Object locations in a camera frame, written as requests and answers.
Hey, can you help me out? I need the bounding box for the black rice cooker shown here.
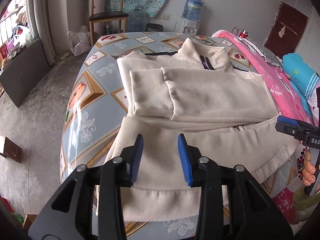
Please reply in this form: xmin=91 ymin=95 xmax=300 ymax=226
xmin=145 ymin=23 xmax=164 ymax=32

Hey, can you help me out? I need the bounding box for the dark grey cabinet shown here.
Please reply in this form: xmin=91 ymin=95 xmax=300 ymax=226
xmin=1 ymin=39 xmax=50 ymax=107

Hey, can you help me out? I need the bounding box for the grey curtain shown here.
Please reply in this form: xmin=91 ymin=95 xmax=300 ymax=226
xmin=26 ymin=0 xmax=56 ymax=66

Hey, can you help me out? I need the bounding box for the brown cardboard box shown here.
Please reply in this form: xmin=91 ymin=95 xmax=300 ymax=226
xmin=0 ymin=135 xmax=22 ymax=163

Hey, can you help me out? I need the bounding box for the red lighter bottle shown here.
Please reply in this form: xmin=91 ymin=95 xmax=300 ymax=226
xmin=239 ymin=30 xmax=248 ymax=38

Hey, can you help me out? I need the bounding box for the person right hand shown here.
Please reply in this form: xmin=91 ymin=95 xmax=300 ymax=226
xmin=302 ymin=151 xmax=316 ymax=186

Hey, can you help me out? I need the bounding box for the dark red door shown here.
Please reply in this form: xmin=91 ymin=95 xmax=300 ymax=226
xmin=264 ymin=3 xmax=309 ymax=59

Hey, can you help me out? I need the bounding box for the fruit pattern table cover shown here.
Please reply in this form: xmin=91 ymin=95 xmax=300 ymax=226
xmin=59 ymin=31 xmax=301 ymax=240

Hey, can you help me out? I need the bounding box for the pink floral blanket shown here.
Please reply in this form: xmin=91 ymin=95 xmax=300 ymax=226
xmin=211 ymin=29 xmax=320 ymax=224

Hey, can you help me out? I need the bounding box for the wooden chair black seat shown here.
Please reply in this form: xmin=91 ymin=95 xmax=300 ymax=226
xmin=88 ymin=0 xmax=129 ymax=46

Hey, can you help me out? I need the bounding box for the blue water jug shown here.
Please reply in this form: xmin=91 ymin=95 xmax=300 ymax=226
xmin=181 ymin=0 xmax=204 ymax=22

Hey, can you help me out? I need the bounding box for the white water dispenser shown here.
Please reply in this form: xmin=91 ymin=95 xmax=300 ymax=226
xmin=181 ymin=20 xmax=200 ymax=35

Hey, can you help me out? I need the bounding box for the beige zip jacket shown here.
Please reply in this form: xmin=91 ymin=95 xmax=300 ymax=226
xmin=107 ymin=39 xmax=299 ymax=222

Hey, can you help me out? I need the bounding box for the white plastic bag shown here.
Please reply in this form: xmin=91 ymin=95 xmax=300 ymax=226
xmin=67 ymin=25 xmax=92 ymax=56

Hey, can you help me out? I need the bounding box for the cyan pillow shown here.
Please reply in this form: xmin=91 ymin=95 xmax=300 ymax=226
xmin=283 ymin=53 xmax=319 ymax=123

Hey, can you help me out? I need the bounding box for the empty clear water jug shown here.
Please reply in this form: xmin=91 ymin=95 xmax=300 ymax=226
xmin=126 ymin=7 xmax=145 ymax=33

